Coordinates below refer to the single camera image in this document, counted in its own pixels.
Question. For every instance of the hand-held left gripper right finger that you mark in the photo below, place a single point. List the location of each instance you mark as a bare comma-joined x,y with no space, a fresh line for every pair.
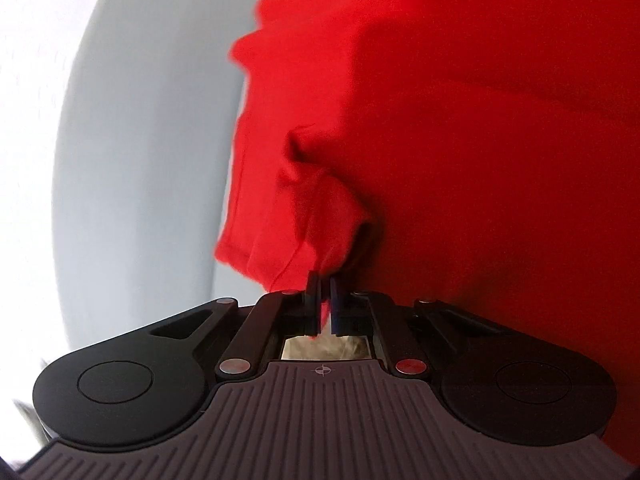
337,310

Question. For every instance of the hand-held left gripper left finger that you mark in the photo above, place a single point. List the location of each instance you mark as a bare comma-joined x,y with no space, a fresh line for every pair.
314,305

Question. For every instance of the red shirt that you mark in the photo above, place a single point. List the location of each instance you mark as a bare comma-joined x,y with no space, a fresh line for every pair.
475,160

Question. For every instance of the grey sofa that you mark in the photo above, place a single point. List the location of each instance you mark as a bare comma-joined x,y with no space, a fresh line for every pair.
150,160

